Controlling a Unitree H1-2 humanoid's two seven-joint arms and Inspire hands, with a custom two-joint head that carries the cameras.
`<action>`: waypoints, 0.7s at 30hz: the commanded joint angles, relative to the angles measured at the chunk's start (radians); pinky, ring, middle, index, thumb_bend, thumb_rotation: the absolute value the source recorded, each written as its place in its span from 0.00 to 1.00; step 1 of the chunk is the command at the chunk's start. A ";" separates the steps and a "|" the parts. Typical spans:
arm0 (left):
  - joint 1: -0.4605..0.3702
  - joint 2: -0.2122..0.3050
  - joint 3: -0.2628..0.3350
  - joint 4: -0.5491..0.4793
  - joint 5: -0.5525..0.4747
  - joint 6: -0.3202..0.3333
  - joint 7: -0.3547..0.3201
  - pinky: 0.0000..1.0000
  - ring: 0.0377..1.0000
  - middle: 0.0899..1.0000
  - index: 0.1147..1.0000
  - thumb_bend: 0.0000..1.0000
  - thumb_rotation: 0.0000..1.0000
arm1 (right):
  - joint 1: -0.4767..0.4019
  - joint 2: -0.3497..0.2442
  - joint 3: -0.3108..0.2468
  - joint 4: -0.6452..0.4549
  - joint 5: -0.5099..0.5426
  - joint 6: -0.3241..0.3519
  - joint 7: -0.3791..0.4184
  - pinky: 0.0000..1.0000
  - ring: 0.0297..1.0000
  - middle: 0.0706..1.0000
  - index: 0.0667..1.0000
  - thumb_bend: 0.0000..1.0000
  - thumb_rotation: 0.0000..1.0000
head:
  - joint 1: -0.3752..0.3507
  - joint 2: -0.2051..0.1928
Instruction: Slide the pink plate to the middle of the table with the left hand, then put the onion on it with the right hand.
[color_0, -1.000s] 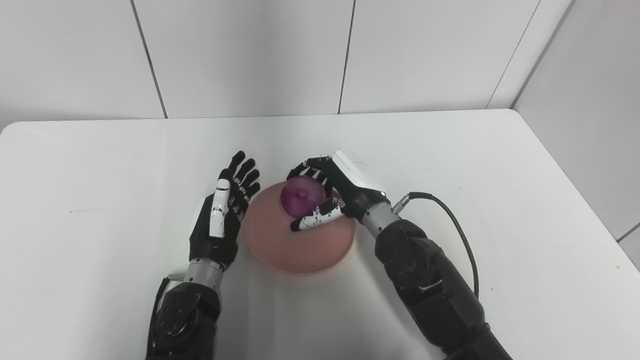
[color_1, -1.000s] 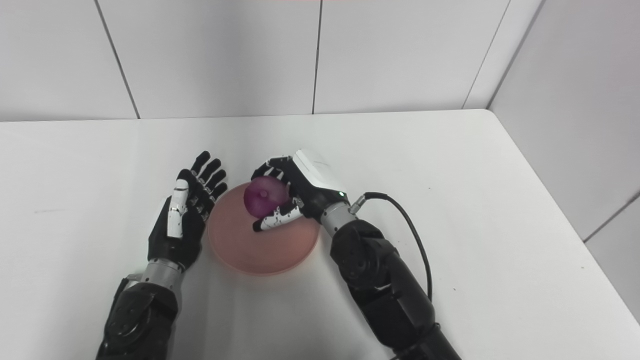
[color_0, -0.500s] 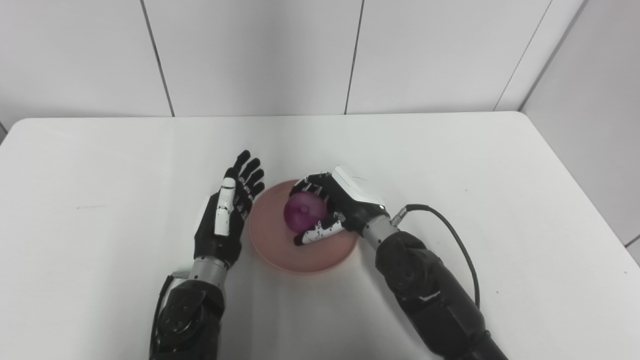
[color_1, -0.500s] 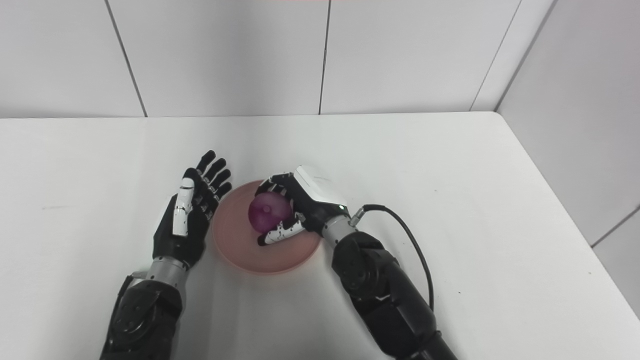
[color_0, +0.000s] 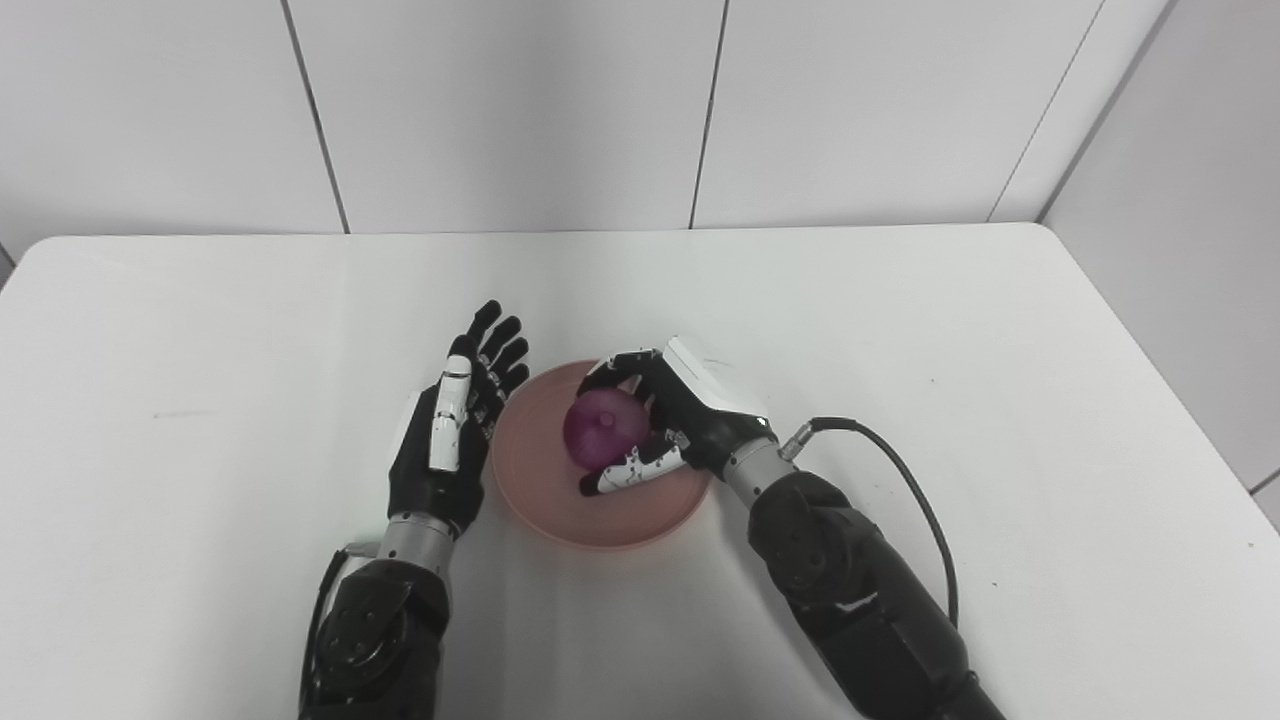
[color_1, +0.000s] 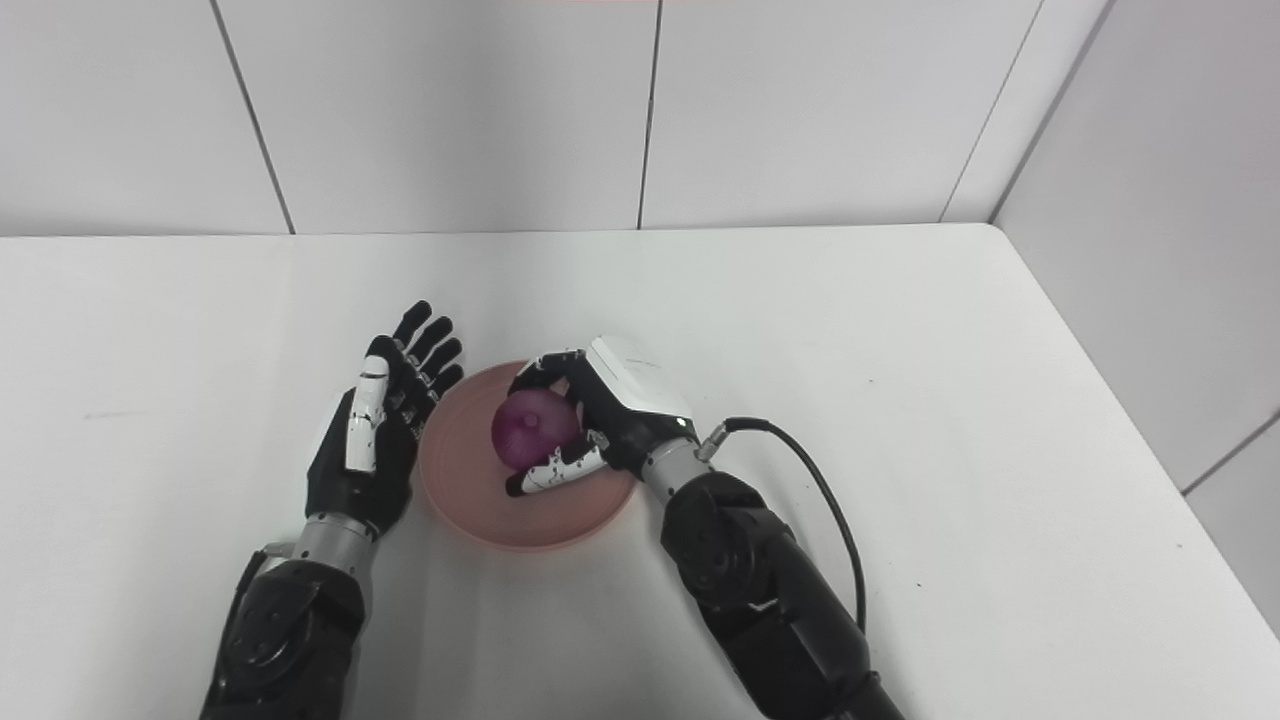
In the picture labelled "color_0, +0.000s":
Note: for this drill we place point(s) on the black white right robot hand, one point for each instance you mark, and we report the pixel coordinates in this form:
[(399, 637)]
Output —
[(705, 410)]

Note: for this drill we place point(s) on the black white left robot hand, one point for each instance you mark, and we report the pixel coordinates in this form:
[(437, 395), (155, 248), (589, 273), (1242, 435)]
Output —
[(440, 480)]

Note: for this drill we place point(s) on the purple red onion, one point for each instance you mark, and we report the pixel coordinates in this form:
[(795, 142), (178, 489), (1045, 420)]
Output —
[(605, 430)]

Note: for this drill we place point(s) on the pink round plate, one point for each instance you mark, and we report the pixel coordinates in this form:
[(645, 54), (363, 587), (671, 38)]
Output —
[(610, 515)]

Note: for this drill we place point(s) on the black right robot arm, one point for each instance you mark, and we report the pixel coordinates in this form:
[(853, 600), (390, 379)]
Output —
[(850, 580)]

